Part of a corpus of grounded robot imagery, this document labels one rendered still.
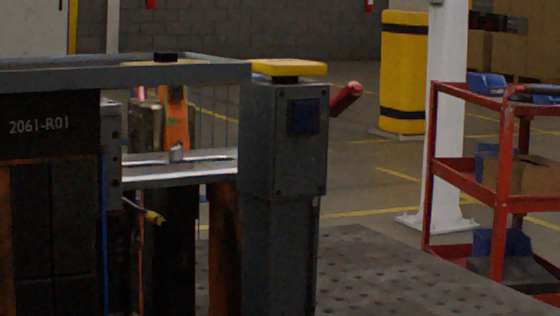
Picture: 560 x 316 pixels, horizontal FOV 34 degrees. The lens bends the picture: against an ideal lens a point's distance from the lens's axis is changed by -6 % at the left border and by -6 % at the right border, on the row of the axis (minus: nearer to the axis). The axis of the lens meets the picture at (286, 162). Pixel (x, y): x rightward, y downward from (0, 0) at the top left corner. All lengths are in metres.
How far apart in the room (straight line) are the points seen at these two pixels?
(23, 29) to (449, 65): 5.07
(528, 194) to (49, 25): 6.60
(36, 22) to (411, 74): 3.56
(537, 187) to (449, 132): 1.88
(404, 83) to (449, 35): 3.17
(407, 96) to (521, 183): 5.01
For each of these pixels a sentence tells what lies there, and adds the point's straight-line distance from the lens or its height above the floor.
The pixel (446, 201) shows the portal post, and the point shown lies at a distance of 5.15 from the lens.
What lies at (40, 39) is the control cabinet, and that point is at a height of 0.76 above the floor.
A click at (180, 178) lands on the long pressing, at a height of 1.00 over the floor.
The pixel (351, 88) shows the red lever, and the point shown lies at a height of 1.13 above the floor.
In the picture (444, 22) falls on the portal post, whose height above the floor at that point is 1.11.
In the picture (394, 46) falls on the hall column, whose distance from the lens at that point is 8.22.
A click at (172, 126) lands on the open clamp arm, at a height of 1.03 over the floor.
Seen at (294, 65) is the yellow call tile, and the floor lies 1.16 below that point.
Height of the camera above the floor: 1.23
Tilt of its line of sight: 10 degrees down
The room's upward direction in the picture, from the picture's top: 2 degrees clockwise
